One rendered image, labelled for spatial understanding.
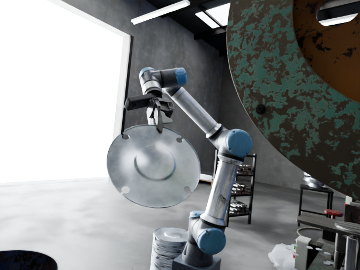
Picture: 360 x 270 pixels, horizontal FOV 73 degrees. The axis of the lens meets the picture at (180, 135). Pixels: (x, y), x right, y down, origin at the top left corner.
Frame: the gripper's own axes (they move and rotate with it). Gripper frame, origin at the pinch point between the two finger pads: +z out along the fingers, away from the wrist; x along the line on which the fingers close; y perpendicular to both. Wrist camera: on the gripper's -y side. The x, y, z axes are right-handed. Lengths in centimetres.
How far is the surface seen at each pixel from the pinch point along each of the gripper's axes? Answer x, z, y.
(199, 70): 259, -575, 347
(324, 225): -1, 37, 52
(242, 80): -31.2, 12.4, 8.5
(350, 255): -8, 48, 43
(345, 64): -44, 20, 23
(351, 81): -43, 24, 24
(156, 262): 124, 4, 42
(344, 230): -4, 41, 54
